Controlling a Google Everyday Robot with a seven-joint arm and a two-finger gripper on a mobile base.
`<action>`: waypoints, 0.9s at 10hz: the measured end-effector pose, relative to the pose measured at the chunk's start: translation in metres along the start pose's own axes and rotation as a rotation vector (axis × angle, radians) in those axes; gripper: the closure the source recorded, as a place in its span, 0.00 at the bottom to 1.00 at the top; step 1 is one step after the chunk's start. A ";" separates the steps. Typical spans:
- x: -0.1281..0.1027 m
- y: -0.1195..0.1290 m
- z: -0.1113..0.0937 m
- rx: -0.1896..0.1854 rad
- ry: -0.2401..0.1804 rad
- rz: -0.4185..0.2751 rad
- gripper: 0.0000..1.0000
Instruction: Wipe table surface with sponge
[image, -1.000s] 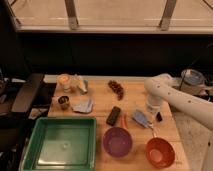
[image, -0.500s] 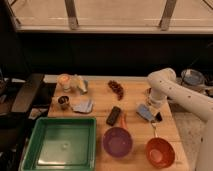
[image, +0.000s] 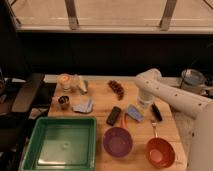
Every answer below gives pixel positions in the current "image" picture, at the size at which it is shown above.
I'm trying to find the blue sponge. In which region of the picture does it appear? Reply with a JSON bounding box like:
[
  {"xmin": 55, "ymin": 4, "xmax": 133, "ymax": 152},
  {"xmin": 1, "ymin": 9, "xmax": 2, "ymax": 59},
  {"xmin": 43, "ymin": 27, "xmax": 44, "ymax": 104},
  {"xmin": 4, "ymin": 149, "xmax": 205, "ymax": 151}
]
[{"xmin": 125, "ymin": 104, "xmax": 143, "ymax": 122}]

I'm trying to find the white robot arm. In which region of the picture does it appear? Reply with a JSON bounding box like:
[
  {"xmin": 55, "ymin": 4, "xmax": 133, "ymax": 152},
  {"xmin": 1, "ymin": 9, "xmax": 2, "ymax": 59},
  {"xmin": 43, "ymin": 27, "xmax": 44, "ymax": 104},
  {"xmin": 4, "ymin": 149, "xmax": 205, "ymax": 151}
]
[{"xmin": 134, "ymin": 68, "xmax": 213, "ymax": 171}]

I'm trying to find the dark red grape bunch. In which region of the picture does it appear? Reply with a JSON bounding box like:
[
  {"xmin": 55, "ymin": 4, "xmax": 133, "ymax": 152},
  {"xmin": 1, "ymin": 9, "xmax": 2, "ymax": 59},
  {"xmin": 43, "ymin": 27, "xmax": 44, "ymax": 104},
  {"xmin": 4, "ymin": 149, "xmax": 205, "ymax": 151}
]
[{"xmin": 108, "ymin": 80, "xmax": 124, "ymax": 100}]

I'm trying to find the black rectangular block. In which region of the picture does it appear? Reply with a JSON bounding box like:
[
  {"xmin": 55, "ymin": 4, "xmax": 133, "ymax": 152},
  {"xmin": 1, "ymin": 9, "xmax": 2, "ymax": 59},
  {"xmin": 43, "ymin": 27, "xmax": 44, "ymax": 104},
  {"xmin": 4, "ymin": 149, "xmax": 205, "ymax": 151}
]
[{"xmin": 106, "ymin": 106, "xmax": 121, "ymax": 126}]

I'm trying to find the crumpled blue cloth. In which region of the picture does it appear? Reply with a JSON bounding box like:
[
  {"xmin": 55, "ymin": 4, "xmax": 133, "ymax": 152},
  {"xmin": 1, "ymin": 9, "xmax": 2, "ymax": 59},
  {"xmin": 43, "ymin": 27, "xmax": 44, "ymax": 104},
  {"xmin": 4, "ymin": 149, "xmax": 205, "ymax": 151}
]
[{"xmin": 72, "ymin": 99, "xmax": 93, "ymax": 114}]

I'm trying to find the clear cup with orange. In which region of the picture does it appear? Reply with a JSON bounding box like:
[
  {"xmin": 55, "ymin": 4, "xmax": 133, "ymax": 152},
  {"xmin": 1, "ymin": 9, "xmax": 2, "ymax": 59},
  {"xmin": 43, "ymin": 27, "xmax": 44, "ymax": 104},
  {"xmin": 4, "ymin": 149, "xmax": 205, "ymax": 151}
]
[{"xmin": 57, "ymin": 74, "xmax": 71, "ymax": 91}]

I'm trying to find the orange spoon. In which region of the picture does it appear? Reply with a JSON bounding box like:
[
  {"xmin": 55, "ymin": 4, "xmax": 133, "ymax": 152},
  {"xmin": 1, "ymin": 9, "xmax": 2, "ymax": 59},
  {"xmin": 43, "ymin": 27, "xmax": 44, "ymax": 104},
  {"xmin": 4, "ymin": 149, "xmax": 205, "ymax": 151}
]
[{"xmin": 121, "ymin": 113, "xmax": 127, "ymax": 130}]

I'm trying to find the small dark cup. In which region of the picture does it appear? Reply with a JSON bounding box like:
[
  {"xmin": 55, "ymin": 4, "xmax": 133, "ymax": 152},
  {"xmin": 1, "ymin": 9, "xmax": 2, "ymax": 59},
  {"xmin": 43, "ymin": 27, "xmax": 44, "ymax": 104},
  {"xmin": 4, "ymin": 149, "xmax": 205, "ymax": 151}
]
[{"xmin": 58, "ymin": 96, "xmax": 70, "ymax": 110}]

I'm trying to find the purple bowl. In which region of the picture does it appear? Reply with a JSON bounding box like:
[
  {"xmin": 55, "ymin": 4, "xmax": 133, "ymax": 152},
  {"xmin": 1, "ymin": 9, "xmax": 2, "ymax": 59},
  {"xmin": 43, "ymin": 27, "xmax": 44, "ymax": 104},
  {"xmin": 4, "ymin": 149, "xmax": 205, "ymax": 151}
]
[{"xmin": 103, "ymin": 127, "xmax": 133, "ymax": 157}]

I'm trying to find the metal fork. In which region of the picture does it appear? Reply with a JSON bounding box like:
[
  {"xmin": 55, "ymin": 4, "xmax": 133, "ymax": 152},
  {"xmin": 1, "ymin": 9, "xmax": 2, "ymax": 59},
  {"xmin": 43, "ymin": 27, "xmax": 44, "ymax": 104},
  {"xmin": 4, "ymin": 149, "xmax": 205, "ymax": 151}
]
[{"xmin": 151, "ymin": 120, "xmax": 158, "ymax": 138}]

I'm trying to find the green plastic tray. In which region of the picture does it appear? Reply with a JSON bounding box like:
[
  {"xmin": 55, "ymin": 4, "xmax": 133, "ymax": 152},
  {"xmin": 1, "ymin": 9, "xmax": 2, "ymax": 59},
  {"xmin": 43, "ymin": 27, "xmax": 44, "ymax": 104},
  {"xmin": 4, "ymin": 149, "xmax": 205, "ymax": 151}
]
[{"xmin": 21, "ymin": 117, "xmax": 96, "ymax": 171}]

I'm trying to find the metal lidded pot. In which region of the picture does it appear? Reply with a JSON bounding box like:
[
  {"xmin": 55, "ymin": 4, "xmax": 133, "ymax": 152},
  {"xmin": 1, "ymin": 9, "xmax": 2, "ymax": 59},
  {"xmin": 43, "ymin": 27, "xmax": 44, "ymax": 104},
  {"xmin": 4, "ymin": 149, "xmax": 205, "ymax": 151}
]
[{"xmin": 180, "ymin": 69, "xmax": 213, "ymax": 96}]

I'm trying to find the orange bowl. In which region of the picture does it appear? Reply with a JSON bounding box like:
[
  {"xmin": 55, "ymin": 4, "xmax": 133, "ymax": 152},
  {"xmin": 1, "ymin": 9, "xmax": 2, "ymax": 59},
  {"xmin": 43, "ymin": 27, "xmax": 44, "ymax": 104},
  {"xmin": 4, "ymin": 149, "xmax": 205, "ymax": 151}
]
[{"xmin": 145, "ymin": 138, "xmax": 175, "ymax": 169}]

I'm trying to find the black chair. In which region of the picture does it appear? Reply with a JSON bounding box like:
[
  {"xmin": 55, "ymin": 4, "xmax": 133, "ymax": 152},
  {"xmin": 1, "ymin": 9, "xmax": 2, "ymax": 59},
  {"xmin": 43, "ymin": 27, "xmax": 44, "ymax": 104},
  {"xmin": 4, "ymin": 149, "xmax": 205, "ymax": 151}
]
[{"xmin": 0, "ymin": 73, "xmax": 44, "ymax": 171}]

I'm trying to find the black handled tool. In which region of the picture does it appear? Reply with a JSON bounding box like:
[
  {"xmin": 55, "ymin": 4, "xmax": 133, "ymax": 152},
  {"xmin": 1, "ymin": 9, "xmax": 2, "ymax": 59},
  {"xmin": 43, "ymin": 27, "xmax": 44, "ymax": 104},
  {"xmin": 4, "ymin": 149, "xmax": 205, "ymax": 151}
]
[{"xmin": 151, "ymin": 103, "xmax": 163, "ymax": 122}]

